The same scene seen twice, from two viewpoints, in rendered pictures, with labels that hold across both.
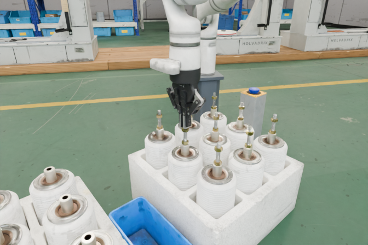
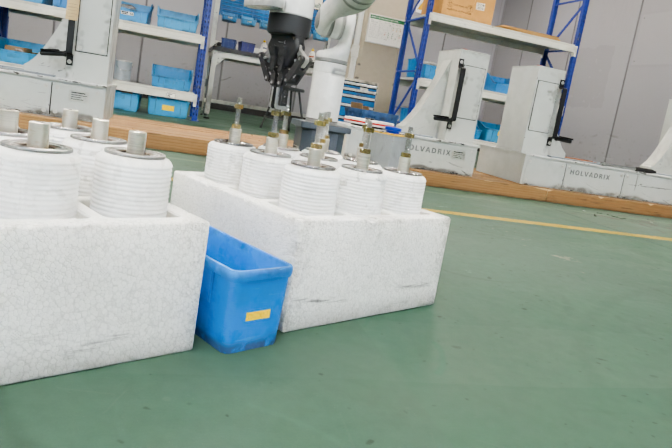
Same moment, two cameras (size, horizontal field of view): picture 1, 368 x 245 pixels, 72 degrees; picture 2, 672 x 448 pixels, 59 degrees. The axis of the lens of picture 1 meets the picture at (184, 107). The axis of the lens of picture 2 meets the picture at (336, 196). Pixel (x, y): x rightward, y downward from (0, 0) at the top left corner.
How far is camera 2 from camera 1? 0.56 m
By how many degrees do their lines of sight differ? 15
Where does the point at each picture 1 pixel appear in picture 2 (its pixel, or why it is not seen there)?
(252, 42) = (422, 147)
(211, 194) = (301, 182)
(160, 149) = (231, 152)
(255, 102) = (392, 144)
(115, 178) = not seen: hidden behind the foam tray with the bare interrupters
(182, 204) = (256, 204)
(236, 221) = (331, 224)
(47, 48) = (15, 82)
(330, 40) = (569, 171)
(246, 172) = (357, 182)
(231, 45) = not seen: hidden behind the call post
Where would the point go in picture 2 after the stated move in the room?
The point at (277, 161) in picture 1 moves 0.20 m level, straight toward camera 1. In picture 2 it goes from (408, 195) to (378, 205)
